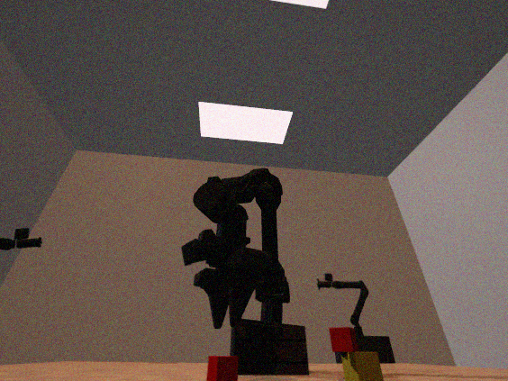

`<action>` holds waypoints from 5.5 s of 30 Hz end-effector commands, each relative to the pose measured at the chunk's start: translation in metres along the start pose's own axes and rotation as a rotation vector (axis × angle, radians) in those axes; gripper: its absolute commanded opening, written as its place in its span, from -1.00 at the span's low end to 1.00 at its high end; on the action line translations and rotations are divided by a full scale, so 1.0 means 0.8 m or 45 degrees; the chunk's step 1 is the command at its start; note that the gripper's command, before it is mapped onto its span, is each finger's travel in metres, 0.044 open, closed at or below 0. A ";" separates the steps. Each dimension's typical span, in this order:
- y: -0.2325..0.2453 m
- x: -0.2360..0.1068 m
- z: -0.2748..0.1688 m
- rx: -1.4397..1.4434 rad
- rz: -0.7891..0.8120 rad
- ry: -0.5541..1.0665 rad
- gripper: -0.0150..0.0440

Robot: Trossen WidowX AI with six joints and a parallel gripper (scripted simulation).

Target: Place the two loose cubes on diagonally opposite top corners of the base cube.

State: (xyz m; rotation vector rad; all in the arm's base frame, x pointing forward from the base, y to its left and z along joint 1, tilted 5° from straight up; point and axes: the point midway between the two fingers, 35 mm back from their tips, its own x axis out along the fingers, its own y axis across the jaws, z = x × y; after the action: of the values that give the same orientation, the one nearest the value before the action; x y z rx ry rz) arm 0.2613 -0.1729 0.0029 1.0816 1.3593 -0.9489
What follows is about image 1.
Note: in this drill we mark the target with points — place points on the red cube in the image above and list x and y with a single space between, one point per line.
343 340
222 368

